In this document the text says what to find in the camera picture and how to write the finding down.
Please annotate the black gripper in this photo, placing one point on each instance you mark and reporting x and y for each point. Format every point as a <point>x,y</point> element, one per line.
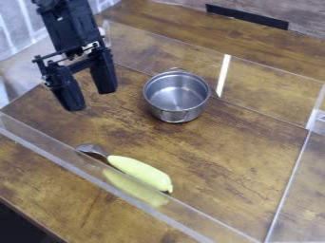
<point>62,64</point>

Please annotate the green handled metal spoon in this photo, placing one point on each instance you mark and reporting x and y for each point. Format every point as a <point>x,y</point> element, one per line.
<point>132,167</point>

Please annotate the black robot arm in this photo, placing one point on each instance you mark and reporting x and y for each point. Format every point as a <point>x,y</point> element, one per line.
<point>70,23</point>

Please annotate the small steel pot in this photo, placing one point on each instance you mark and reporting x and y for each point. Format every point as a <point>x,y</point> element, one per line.
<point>177,95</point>

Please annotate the black bar at back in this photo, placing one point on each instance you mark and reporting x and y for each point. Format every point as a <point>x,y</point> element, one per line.
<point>246,16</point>

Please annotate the clear acrylic enclosure wall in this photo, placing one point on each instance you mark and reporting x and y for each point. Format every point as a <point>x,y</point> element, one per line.
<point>175,213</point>

